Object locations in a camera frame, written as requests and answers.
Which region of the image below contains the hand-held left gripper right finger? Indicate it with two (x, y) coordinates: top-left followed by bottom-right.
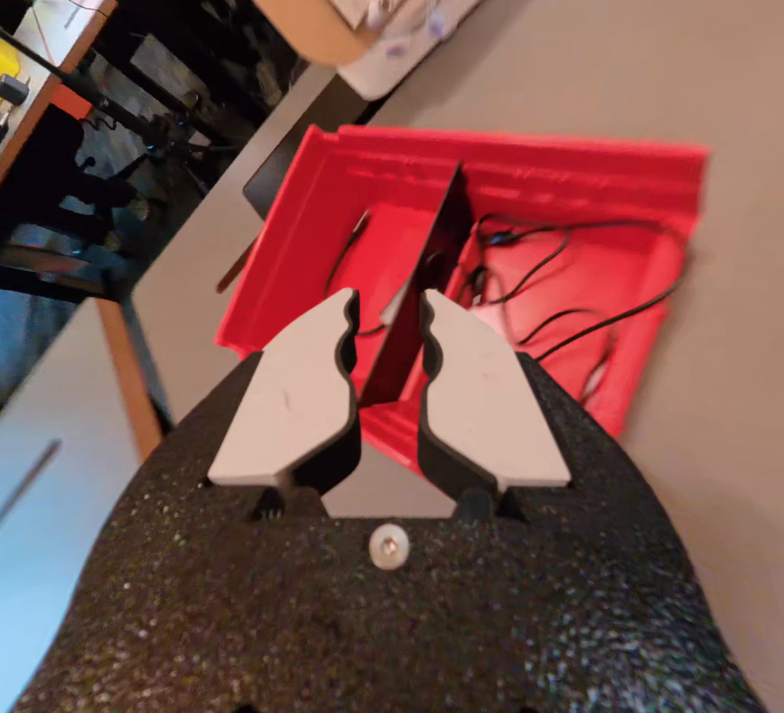
(418, 289), (573, 502)

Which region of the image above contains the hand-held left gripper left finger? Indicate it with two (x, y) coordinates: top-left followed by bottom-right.
(207, 288), (363, 496)

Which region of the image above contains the black adapter cable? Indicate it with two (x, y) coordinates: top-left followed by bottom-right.
(325, 211), (387, 338)

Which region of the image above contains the red plastic bin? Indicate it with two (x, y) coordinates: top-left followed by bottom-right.
(214, 124), (710, 472)

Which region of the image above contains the grey desk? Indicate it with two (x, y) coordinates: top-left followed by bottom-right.
(131, 0), (784, 713)

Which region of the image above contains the black bin divider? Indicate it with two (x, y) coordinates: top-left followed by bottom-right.
(358, 162), (472, 409)

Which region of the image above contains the black office chair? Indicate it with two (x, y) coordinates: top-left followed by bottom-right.
(0, 105), (138, 239)

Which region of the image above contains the thin black cable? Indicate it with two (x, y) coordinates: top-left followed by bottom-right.
(456, 214), (690, 401)

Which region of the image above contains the black table frame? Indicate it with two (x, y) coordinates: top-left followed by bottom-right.
(0, 0), (307, 310)

